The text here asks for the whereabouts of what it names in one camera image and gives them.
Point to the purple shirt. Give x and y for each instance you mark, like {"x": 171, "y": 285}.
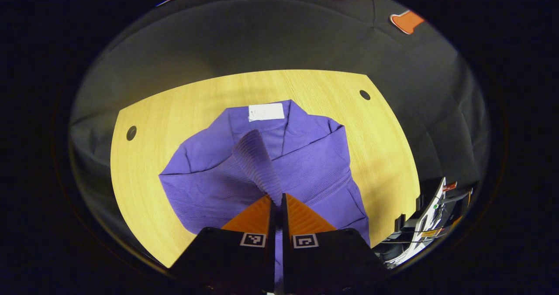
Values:
{"x": 305, "y": 164}

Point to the white device with lights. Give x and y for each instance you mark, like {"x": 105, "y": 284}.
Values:
{"x": 438, "y": 199}

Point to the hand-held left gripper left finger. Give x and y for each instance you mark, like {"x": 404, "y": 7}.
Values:
{"x": 270, "y": 251}

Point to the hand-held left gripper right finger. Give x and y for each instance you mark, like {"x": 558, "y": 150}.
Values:
{"x": 286, "y": 251}

